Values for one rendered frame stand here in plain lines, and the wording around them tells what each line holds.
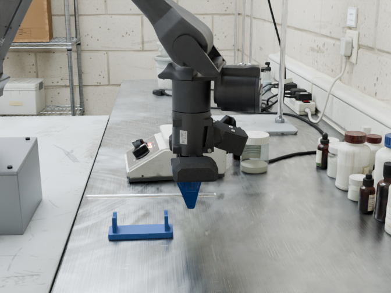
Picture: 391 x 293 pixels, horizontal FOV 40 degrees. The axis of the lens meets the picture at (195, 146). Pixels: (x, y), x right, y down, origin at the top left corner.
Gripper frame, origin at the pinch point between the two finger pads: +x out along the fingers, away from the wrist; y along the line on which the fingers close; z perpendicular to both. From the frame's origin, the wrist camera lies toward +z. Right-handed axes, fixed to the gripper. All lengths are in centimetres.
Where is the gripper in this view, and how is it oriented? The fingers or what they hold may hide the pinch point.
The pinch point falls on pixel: (191, 186)
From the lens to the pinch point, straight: 83.0
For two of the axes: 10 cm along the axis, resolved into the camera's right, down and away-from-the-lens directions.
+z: 10.0, -0.1, 0.8
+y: -0.8, -2.7, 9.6
